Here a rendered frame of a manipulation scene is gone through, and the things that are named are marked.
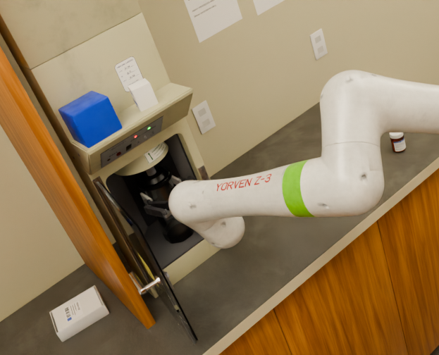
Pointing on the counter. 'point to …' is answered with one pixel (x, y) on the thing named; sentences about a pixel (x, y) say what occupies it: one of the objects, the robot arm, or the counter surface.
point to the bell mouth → (141, 163)
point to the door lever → (142, 284)
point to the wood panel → (53, 175)
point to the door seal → (156, 262)
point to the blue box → (90, 118)
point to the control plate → (131, 141)
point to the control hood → (128, 122)
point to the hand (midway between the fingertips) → (159, 189)
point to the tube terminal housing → (138, 35)
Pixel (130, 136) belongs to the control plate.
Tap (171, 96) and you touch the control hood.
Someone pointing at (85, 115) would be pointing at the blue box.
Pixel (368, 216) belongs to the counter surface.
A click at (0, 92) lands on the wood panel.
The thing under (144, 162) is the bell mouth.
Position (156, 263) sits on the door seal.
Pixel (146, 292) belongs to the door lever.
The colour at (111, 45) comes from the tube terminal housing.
